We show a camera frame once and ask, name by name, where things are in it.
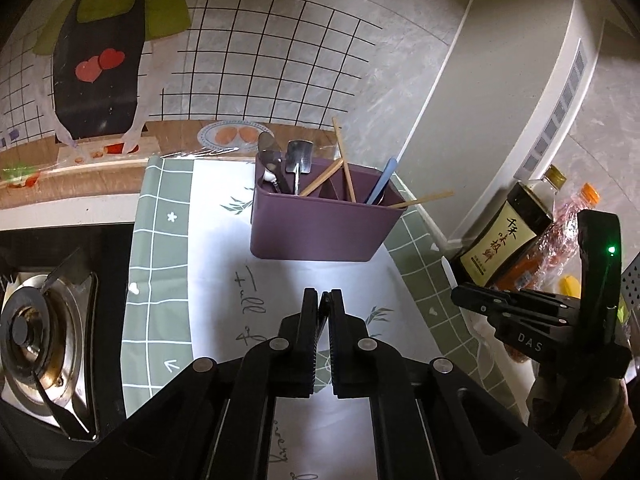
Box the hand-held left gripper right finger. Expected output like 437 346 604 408
327 289 581 480

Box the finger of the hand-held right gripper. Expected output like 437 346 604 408
481 309 578 332
450 282 583 313

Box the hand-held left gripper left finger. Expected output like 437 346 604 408
65 287 321 480

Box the purple plastic utensil holder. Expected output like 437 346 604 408
249 152 407 262

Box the shovel-shaped metal spoon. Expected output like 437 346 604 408
285 139 314 197

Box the grey perforated utensil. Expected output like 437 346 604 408
621 254 640 307

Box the orange-capped plastic bottle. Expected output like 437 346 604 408
497 182 602 367

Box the dark soy sauce bottle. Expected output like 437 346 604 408
456 164 569 292

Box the green checked white tablecloth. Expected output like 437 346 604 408
122 154 533 480

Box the black gas stove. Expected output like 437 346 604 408
0 225 137 443

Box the grey wall vent grille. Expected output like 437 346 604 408
514 39 589 179

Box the cartoon couple wall sticker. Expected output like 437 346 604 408
0 0 468 211

